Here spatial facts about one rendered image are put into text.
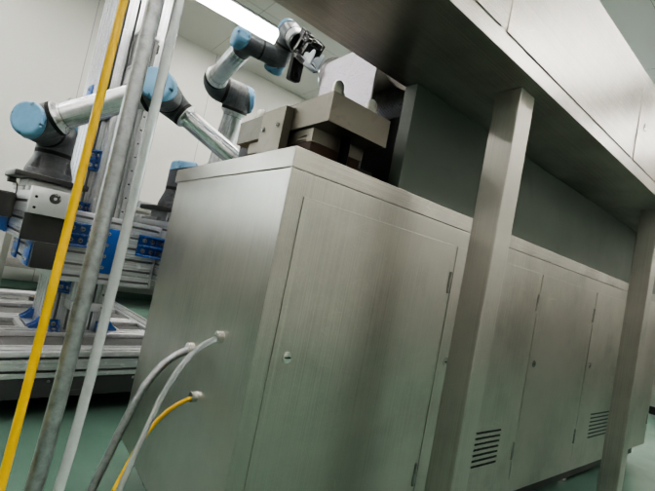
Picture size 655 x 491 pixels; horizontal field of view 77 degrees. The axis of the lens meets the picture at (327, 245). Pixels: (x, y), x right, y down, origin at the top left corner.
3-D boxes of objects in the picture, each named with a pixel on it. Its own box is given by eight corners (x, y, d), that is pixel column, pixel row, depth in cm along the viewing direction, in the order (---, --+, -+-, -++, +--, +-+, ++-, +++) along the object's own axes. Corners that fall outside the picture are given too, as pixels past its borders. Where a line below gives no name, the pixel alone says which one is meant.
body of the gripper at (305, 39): (308, 36, 132) (297, 23, 140) (294, 60, 136) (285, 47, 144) (327, 48, 137) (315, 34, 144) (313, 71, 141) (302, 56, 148)
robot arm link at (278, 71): (252, 59, 157) (265, 31, 151) (279, 72, 163) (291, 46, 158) (256, 67, 152) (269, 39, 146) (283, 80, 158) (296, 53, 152)
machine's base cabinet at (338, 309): (524, 415, 273) (546, 287, 278) (642, 463, 223) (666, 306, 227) (112, 471, 119) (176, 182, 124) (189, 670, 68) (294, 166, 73)
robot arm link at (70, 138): (78, 160, 159) (86, 126, 160) (60, 151, 146) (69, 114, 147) (45, 153, 158) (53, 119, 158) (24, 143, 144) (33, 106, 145)
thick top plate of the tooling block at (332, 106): (286, 163, 119) (289, 143, 120) (385, 148, 88) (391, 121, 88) (236, 144, 110) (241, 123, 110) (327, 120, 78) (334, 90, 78)
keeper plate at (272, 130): (261, 161, 96) (271, 116, 97) (284, 157, 88) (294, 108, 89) (251, 158, 95) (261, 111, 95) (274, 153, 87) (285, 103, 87)
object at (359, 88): (308, 150, 119) (321, 89, 120) (364, 139, 101) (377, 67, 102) (307, 149, 119) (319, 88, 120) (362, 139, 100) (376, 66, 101)
